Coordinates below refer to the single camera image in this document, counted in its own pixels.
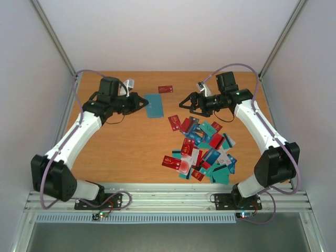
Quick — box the white card floral print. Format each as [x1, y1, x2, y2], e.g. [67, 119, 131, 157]
[217, 150, 232, 166]

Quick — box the blue slotted cable duct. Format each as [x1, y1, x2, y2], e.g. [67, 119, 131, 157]
[36, 213, 236, 224]

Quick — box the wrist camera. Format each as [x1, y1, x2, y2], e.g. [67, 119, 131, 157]
[119, 78, 134, 97]
[197, 81, 212, 97]

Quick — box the blue white card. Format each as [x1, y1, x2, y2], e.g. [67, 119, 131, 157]
[201, 148, 220, 169]

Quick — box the teal card black stripe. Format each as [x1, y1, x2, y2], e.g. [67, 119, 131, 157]
[178, 173, 191, 180]

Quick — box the teal card bottom right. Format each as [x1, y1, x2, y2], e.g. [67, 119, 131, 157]
[210, 165, 230, 185]

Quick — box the red card bottom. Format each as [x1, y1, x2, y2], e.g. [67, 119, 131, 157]
[191, 170, 204, 181]

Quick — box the teal card upper pile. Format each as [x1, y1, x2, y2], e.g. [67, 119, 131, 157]
[199, 121, 217, 137]

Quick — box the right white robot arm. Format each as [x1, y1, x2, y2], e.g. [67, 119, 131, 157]
[179, 71, 301, 210]

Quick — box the left aluminium frame post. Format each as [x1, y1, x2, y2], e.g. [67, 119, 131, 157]
[29, 0, 76, 77]

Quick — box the right small circuit board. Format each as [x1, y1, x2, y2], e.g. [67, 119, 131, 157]
[236, 212, 254, 219]

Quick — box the left small circuit board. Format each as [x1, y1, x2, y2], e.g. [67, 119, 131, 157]
[91, 212, 109, 221]

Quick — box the white card red circle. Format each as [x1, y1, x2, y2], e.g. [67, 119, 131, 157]
[177, 154, 194, 175]

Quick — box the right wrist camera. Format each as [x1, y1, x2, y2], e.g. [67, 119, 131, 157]
[197, 81, 212, 97]

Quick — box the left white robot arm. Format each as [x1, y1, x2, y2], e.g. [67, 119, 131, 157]
[30, 77, 149, 209]

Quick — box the red card black stripe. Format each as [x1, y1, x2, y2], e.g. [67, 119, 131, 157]
[209, 133, 226, 150]

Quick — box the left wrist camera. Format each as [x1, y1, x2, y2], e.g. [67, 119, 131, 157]
[119, 78, 134, 97]

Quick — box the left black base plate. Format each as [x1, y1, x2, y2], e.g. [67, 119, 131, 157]
[74, 193, 123, 211]

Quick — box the small circuit board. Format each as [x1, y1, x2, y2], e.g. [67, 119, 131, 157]
[91, 212, 109, 221]
[236, 212, 254, 219]

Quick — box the lone red VIP card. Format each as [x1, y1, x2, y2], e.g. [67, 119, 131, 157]
[158, 86, 173, 93]

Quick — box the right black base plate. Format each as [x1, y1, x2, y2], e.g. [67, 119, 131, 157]
[214, 193, 263, 211]

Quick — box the right aluminium frame post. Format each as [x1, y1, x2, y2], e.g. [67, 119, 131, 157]
[258, 0, 308, 80]

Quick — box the teal card holder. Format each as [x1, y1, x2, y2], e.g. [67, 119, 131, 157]
[144, 93, 164, 118]

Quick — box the teal card left stripe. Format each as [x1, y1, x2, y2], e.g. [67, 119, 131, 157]
[172, 150, 182, 160]

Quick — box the aluminium rail platform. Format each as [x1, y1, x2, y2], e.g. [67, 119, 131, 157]
[24, 182, 313, 214]

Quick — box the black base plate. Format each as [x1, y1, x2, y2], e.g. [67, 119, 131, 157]
[214, 193, 263, 211]
[74, 193, 123, 211]

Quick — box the aluminium frame post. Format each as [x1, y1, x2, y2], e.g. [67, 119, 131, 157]
[29, 0, 76, 77]
[258, 0, 308, 80]

